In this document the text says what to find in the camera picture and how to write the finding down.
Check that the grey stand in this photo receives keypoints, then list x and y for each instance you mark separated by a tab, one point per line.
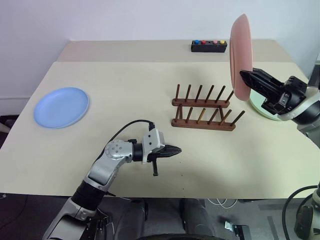
315	72

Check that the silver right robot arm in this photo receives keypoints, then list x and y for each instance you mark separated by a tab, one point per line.
310	116

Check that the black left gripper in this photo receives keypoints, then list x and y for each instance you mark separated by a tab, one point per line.
155	156

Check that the wooden dish rack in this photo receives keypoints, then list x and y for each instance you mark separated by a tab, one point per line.
200	101

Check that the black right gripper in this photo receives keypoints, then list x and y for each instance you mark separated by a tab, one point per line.
287	100

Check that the dark rounded shape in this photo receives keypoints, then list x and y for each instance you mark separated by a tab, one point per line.
196	217

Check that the dark furniture piece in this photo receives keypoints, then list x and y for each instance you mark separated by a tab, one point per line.
5	123

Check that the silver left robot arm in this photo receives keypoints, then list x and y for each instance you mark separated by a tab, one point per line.
100	172

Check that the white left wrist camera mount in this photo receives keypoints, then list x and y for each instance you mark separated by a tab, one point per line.
151	140

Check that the pale green plate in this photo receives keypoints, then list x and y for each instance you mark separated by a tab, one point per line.
257	105

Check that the pink plate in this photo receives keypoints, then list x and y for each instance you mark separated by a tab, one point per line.
240	50

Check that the blue plate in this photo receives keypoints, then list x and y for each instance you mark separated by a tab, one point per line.
61	107

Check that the black button box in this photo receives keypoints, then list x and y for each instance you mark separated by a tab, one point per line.
208	48

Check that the metal floor bracket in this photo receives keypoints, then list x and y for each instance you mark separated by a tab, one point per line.
236	228

